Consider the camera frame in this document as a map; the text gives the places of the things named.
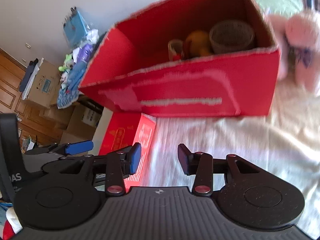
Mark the brown cardboard box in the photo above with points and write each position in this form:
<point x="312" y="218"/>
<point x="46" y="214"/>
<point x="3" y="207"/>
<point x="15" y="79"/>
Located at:
<point x="41" y="86"/>

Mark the blue packaged item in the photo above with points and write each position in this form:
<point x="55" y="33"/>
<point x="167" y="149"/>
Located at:
<point x="75" y="28"/>

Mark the small red box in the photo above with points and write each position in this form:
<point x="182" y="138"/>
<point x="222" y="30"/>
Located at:
<point x="125" y="129"/>

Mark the pile of toys and bags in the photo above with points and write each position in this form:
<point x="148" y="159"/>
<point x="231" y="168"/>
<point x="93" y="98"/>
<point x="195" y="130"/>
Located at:
<point x="75" y="67"/>

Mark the cream bed blanket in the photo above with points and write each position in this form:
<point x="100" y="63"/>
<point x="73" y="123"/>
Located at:
<point x="285" y="143"/>

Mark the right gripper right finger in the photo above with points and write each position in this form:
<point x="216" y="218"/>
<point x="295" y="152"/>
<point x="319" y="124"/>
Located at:
<point x="187" y="159"/>

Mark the wooden cabinet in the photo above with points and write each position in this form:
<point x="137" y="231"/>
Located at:
<point x="30" y="123"/>

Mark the pink plush bunny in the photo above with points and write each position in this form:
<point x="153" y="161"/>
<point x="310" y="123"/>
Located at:
<point x="300" y="32"/>

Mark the large red cardboard box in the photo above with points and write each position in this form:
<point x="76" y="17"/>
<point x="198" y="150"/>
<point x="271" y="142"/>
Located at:
<point x="131" y="70"/>

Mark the white printed tape roll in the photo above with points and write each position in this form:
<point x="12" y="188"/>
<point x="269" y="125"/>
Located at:
<point x="231" y="36"/>

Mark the small beige tape roll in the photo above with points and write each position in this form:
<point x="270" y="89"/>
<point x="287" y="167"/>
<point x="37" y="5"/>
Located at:
<point x="175" y="50"/>

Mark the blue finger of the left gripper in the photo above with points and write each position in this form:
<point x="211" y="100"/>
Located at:
<point x="79" y="147"/>

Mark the orange wooden ball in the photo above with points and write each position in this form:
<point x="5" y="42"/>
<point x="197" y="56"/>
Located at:
<point x="197" y="44"/>

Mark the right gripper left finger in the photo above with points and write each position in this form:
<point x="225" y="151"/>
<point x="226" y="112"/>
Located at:
<point x="131" y="159"/>

